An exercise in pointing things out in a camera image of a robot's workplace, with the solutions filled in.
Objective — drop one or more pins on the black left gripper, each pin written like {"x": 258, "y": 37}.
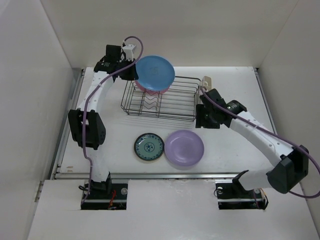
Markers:
{"x": 133, "y": 75}

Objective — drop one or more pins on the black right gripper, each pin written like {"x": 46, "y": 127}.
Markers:
{"x": 200, "y": 120}

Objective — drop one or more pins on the wire dish rack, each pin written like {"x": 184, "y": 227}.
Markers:
{"x": 177, "y": 103}

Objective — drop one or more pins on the lilac plate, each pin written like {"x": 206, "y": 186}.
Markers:
{"x": 184, "y": 148}

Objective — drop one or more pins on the blue plate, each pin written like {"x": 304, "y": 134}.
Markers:
{"x": 155, "y": 73}

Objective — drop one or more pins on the teal patterned plate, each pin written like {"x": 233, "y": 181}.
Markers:
{"x": 149, "y": 147}

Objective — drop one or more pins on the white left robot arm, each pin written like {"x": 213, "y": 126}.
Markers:
{"x": 86, "y": 125}

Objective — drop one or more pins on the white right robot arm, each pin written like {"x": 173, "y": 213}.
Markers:
{"x": 289, "y": 163}

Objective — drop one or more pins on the white cutlery holder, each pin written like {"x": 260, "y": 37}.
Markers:
{"x": 206, "y": 82}

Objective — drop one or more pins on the pink plate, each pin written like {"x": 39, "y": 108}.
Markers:
{"x": 150, "y": 92}

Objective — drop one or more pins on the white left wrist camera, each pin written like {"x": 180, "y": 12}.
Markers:
{"x": 128, "y": 52}

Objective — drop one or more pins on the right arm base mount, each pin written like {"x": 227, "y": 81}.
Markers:
{"x": 231, "y": 196}

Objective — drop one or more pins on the aluminium front rail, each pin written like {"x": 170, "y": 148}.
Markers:
{"x": 149, "y": 176}

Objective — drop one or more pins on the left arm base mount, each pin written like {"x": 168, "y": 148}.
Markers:
{"x": 102, "y": 200}

